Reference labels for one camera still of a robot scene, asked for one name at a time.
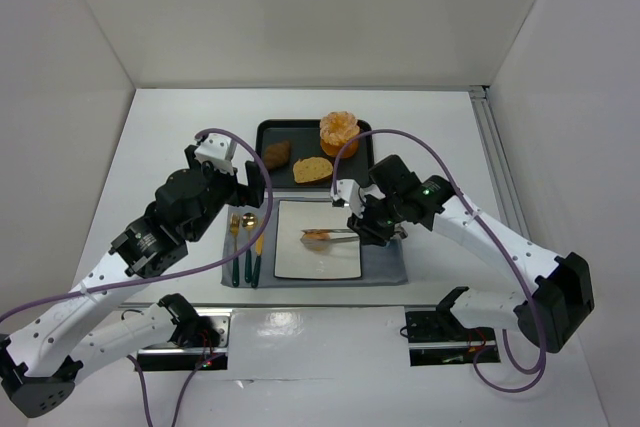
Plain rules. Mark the black rectangular tray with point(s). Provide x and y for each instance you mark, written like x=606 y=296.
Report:
x=304 y=136

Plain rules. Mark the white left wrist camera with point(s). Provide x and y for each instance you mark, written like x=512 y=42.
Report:
x=218 y=150

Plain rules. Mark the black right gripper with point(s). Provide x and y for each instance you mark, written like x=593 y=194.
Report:
x=370 y=226

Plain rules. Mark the dark brown croissant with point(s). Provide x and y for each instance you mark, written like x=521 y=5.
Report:
x=277 y=155

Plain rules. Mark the white square plate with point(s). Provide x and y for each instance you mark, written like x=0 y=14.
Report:
x=294 y=260

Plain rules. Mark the sliced brown bread loaf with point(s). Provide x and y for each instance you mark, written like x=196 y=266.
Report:
x=312 y=170

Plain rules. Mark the aluminium rail frame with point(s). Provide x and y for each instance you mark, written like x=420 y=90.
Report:
x=502 y=180

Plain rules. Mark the metal tongs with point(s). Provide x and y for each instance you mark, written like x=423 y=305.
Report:
x=332 y=236

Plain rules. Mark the grey cloth placemat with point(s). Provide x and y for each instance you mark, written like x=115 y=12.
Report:
x=380 y=266

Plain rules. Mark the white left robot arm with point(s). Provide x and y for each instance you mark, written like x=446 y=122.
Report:
x=43 y=362

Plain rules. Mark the small round orange bun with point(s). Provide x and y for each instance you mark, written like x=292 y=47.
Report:
x=316 y=240

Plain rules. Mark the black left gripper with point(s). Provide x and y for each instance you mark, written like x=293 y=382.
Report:
x=254 y=183

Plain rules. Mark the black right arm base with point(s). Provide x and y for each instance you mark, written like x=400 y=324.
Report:
x=435 y=340

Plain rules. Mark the gold knife green handle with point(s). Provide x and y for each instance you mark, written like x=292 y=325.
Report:
x=257 y=265

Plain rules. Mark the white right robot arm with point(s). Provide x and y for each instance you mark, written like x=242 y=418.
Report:
x=553 y=294

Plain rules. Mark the gold fork green handle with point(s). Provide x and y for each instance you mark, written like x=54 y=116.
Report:
x=234 y=231

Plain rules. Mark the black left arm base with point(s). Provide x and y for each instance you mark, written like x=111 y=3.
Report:
x=201 y=337

